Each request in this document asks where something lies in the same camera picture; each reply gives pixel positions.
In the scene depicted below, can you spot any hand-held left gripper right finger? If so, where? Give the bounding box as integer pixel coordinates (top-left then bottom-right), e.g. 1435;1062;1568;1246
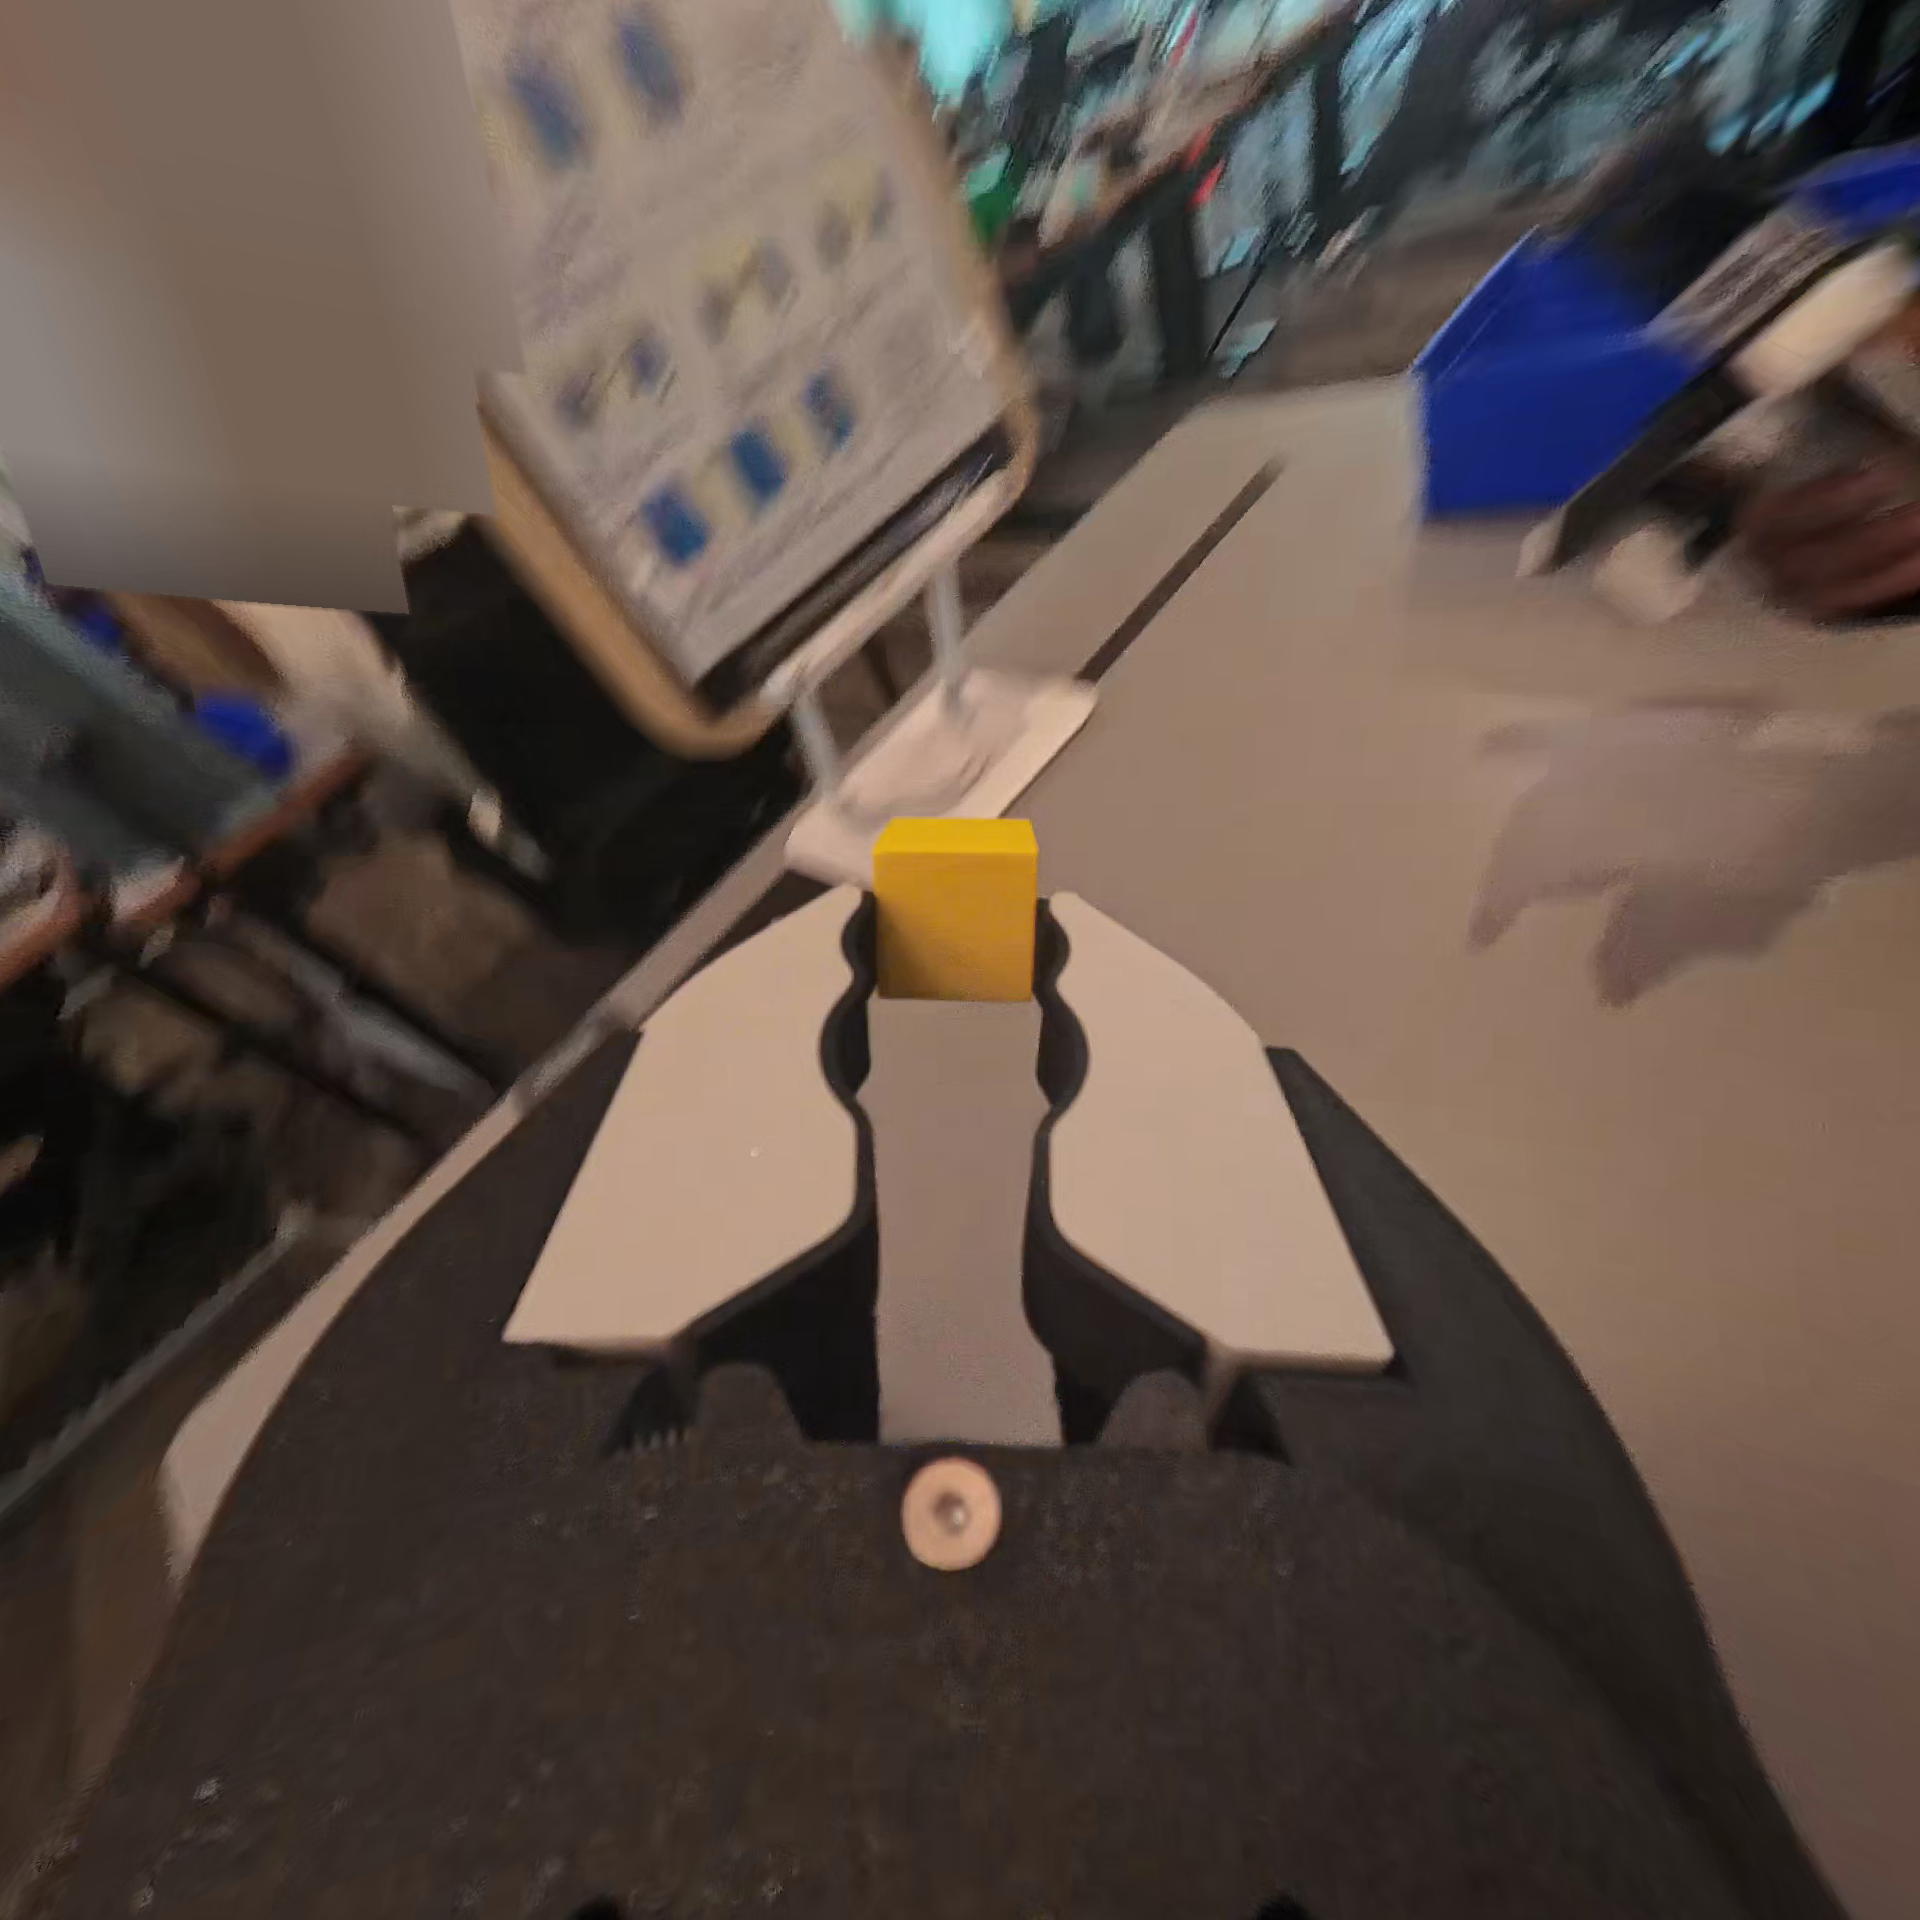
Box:
1024;889;1396;1383

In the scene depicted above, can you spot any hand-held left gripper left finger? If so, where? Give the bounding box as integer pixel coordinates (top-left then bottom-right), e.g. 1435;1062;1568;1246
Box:
502;885;885;1365

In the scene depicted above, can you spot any blue plastic bin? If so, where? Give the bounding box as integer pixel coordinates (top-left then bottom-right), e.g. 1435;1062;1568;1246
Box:
1411;142;1920;523

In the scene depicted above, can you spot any yellow cube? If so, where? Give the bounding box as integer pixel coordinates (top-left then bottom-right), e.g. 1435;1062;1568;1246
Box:
873;816;1039;1000

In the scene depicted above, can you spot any person's right hand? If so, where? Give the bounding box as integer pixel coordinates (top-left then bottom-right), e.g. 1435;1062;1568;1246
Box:
1747;450;1920;617

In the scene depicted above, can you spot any wood-framed instruction board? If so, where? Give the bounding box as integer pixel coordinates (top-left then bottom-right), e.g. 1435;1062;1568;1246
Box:
449;0;1045;758

